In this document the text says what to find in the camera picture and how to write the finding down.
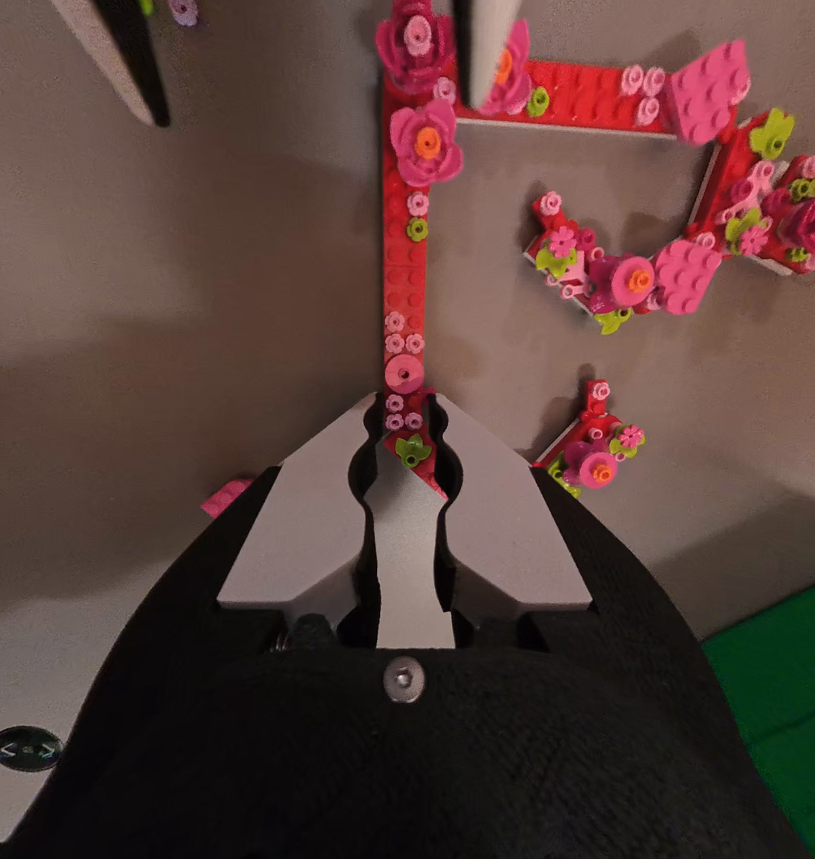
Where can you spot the loose pink lego brick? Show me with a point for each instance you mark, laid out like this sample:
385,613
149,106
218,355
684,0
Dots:
225,498

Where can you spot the lavender lego flower stud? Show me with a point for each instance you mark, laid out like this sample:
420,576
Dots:
183,11

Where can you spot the round black table button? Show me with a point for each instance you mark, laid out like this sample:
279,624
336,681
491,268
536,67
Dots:
25,749

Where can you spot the green plastic crate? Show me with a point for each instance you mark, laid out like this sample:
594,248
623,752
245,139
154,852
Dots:
783,704

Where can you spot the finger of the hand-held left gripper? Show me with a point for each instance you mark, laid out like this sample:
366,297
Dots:
109,47
491,40

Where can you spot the curved red lego flower section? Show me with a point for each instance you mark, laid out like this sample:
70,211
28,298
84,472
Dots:
622,275

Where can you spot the small red lego flower section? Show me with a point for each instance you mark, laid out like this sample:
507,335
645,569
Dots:
592,463

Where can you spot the pink square lego plate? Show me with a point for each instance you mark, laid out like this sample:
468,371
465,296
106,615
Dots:
708,90

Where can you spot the red toy baseplate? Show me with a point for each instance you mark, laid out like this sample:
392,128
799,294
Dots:
402,262

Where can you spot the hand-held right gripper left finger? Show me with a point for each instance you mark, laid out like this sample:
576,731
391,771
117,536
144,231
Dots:
293,530

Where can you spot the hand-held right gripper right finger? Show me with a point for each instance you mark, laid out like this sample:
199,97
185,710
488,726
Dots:
508,537

